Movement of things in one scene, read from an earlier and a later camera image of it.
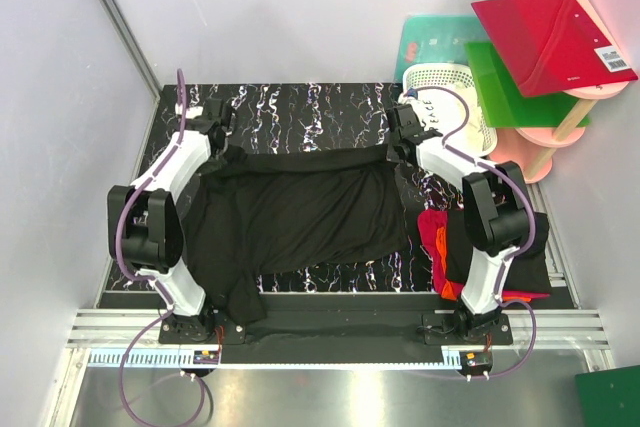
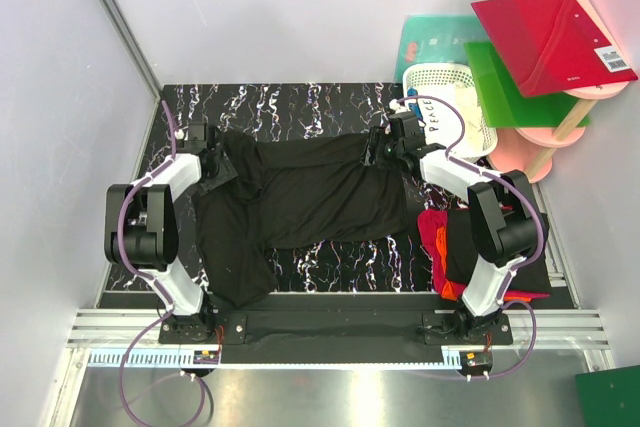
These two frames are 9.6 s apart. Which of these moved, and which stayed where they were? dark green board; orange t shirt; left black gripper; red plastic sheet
Moved: left black gripper
Stayed: dark green board; orange t shirt; red plastic sheet
